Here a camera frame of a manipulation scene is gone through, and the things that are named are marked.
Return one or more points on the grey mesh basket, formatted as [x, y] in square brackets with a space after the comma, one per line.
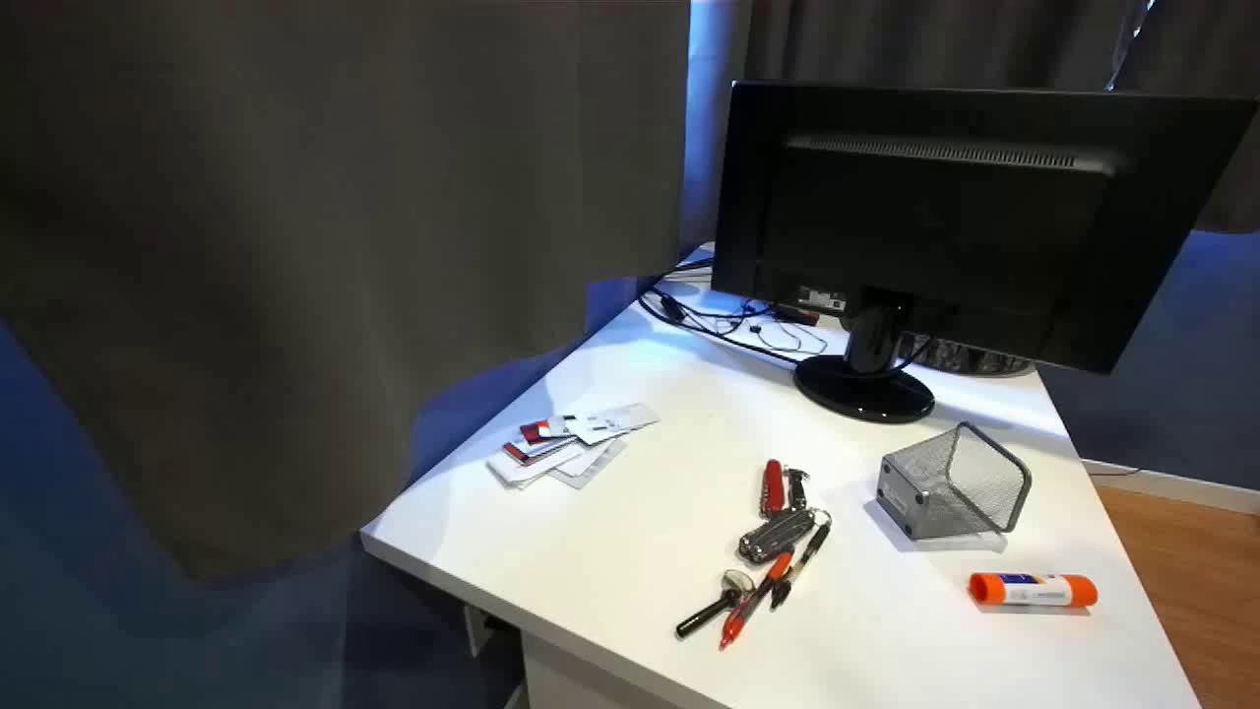
[957, 483]

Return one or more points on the orange glue stick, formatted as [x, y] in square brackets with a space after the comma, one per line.
[1058, 592]

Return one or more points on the white red cards pile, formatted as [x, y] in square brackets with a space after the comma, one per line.
[570, 446]

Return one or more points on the white desk with drawers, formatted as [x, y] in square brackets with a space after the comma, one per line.
[671, 526]

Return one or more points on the red pocket knife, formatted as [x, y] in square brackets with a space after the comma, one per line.
[773, 488]

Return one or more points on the black flat usb device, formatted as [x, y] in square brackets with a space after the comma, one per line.
[773, 535]

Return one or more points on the black white marker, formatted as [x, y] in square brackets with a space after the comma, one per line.
[734, 589]

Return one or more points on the black pen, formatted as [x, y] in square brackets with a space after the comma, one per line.
[798, 568]

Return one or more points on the red pen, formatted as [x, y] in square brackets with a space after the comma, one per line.
[747, 608]

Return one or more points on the grey curtain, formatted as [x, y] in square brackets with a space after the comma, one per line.
[255, 236]

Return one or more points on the black computer monitor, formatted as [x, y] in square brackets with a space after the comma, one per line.
[1023, 220]

